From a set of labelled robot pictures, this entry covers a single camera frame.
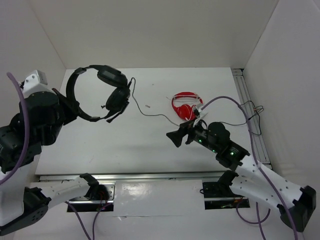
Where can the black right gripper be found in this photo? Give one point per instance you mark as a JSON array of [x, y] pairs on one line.
[[176, 136]]

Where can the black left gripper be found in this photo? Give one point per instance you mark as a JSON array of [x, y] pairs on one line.
[[73, 106]]

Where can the black headset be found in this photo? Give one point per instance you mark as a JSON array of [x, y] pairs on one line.
[[98, 92]]

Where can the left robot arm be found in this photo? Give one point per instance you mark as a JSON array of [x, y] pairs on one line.
[[38, 123]]

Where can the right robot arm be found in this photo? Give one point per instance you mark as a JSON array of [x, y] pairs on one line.
[[248, 177]]

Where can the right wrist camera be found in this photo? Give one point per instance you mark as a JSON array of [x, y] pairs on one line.
[[199, 114]]

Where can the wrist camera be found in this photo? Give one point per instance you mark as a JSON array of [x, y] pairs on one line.
[[199, 114], [35, 82]]

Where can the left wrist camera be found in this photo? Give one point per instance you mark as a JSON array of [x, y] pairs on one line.
[[35, 82]]

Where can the aluminium front table rail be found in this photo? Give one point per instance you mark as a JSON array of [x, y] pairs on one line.
[[139, 176]]

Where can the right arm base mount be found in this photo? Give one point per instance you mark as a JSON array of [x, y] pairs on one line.
[[217, 197]]

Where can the aluminium right side rail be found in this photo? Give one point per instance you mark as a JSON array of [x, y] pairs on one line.
[[254, 112]]

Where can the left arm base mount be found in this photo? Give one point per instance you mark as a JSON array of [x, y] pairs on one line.
[[101, 199]]

